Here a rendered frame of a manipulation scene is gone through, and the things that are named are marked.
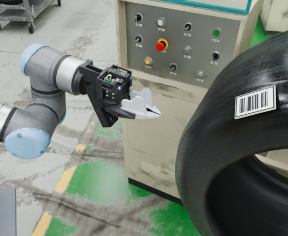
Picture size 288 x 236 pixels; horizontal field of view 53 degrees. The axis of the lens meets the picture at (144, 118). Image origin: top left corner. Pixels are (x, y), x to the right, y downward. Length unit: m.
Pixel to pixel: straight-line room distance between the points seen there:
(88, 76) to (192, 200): 0.36
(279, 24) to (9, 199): 3.79
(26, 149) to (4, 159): 1.73
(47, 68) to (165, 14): 0.68
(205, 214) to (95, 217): 1.37
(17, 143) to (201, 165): 0.41
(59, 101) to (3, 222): 0.66
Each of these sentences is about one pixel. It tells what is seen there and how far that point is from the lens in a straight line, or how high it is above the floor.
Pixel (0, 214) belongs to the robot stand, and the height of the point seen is 0.60.
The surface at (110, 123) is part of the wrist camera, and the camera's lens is 0.74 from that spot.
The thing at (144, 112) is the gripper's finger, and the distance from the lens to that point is 0.65.
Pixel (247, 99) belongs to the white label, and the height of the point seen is 1.39.
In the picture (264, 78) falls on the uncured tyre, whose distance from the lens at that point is 0.47.
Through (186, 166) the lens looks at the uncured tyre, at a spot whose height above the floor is 1.22.
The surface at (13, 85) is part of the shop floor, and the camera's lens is 3.28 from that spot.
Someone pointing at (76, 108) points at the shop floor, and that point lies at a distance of 2.75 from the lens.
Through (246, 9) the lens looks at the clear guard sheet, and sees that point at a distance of 1.15.
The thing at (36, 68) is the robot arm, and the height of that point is 1.29.
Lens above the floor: 1.65
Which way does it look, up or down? 40 degrees down
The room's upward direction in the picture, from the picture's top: straight up
